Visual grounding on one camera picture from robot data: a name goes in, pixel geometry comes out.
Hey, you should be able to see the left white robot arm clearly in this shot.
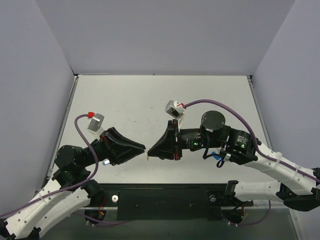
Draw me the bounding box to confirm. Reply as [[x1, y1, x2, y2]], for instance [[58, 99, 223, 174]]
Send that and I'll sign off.
[[0, 127, 146, 240]]

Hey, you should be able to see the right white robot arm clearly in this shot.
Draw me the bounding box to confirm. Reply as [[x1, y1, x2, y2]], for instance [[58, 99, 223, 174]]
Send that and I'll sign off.
[[147, 110, 320, 212]]

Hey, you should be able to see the blue key tag left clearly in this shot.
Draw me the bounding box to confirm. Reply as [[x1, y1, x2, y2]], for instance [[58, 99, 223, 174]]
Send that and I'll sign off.
[[102, 159, 110, 166]]

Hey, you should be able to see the blue key tag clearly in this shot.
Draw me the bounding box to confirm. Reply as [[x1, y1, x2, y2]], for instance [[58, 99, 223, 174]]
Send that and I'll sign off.
[[211, 151, 221, 160], [216, 155, 226, 168], [102, 159, 110, 166]]

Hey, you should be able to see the blue key tag right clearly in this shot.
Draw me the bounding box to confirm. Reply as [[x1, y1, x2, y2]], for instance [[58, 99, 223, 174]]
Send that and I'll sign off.
[[211, 151, 221, 160]]

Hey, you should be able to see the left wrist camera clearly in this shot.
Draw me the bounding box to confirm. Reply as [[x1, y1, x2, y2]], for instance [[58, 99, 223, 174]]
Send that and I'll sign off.
[[87, 113, 105, 139]]

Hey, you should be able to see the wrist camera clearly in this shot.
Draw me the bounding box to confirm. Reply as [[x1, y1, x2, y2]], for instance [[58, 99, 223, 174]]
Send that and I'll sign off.
[[87, 113, 105, 139], [165, 100, 185, 120]]

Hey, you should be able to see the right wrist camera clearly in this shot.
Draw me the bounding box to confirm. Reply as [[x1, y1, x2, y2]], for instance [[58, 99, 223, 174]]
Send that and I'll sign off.
[[165, 100, 185, 120]]

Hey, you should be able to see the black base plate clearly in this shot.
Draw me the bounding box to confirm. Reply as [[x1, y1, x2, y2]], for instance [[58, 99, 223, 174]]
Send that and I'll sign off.
[[89, 183, 253, 221]]

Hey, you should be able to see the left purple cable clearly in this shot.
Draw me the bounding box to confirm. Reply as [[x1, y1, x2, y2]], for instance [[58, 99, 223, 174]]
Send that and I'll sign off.
[[0, 112, 101, 218]]

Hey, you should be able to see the purple cable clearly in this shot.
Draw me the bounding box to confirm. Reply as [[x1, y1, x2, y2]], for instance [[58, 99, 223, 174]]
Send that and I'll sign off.
[[0, 112, 101, 218], [182, 99, 320, 186]]

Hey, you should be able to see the aluminium frame rail right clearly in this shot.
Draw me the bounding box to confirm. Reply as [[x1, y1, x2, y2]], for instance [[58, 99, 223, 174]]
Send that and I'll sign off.
[[246, 75, 273, 150]]

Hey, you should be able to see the aluminium frame rail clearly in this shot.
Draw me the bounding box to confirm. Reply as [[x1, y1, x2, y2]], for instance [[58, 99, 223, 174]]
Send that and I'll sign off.
[[27, 72, 75, 200], [246, 75, 273, 150]]

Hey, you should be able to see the aluminium frame rail left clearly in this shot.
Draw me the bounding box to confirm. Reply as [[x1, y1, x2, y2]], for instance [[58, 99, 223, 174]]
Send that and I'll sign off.
[[27, 72, 75, 200]]

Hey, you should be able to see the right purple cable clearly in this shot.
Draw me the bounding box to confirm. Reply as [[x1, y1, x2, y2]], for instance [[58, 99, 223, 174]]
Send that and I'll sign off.
[[182, 99, 320, 186]]

